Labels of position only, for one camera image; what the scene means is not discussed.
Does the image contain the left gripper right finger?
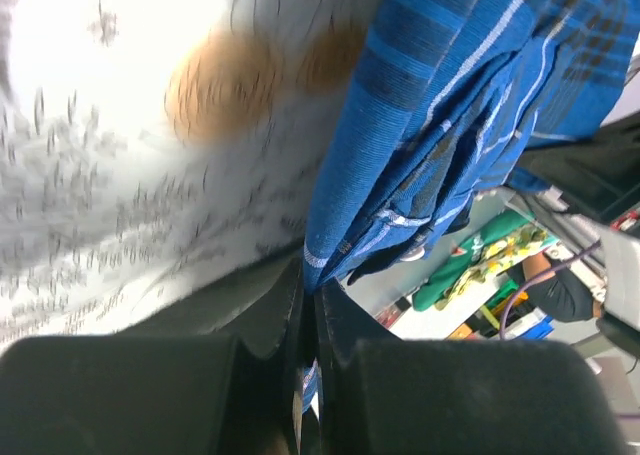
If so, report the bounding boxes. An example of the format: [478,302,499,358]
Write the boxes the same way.
[314,282,625,454]

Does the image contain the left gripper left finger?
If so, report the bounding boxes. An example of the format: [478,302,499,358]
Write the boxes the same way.
[1,259,304,454]

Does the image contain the blue plaid long sleeve shirt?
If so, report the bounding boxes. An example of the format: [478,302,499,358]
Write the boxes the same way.
[294,0,640,414]

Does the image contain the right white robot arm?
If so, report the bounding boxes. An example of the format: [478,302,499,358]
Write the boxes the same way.
[596,225,639,359]

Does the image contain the green printed cloth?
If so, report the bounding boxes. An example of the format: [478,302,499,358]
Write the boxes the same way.
[412,210,556,312]

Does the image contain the person in dark shirt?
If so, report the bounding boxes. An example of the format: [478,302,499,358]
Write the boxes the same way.
[507,252,602,323]

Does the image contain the floral patterned table mat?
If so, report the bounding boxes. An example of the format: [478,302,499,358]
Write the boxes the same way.
[1,0,381,346]

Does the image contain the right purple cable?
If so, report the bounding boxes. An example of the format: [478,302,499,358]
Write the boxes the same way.
[497,239,640,421]

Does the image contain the aluminium frame rail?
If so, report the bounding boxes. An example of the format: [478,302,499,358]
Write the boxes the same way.
[499,187,607,287]

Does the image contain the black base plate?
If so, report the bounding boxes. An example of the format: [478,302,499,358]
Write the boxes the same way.
[517,113,639,224]

